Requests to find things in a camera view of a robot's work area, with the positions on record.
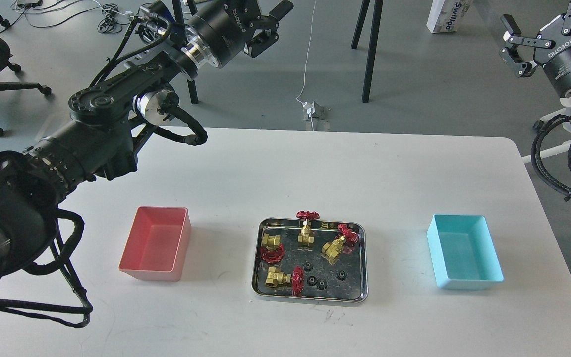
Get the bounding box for pink plastic box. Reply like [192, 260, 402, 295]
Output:
[118, 206, 192, 282]

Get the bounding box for floor power socket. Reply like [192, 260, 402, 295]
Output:
[302, 101, 327, 120]

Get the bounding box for light blue plastic box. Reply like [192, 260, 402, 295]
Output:
[427, 214, 505, 290]

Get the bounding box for white cardboard box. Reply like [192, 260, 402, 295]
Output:
[426, 0, 473, 34]

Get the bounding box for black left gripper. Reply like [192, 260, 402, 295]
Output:
[186, 0, 294, 68]

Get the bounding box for shiny metal tray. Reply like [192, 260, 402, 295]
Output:
[252, 218, 368, 303]

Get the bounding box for brass valve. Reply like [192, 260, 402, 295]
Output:
[321, 223, 360, 266]
[296, 211, 320, 249]
[260, 233, 285, 264]
[265, 266, 304, 298]

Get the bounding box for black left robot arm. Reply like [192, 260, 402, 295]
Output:
[0, 0, 294, 328]

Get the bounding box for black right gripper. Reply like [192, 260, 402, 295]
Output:
[499, 1, 571, 98]

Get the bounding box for black stand leg far right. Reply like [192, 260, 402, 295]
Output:
[351, 0, 371, 49]

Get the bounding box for white power cable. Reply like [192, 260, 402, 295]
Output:
[295, 0, 318, 132]

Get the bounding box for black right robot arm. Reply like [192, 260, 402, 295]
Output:
[500, 1, 571, 201]

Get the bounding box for tangled floor cables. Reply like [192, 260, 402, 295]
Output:
[10, 0, 140, 35]

